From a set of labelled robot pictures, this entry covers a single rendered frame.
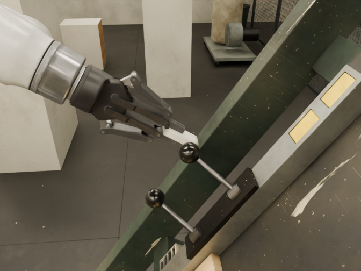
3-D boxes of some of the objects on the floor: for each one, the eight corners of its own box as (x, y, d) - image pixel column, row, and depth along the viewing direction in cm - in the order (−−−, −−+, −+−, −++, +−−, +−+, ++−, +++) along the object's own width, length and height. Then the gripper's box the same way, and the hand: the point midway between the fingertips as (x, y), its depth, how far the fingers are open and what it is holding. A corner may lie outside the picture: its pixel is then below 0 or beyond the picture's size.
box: (25, 125, 375) (-25, -49, 283) (78, 122, 379) (45, -49, 287) (-6, 173, 298) (-89, -44, 207) (60, 170, 303) (8, -44, 211)
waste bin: (220, 34, 725) (222, 2, 691) (243, 33, 729) (246, 2, 695) (225, 40, 680) (227, 7, 646) (249, 40, 684) (253, 7, 650)
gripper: (97, 42, 54) (213, 107, 62) (66, 103, 59) (176, 156, 67) (89, 56, 48) (219, 127, 56) (56, 123, 53) (179, 179, 61)
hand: (180, 135), depth 60 cm, fingers closed
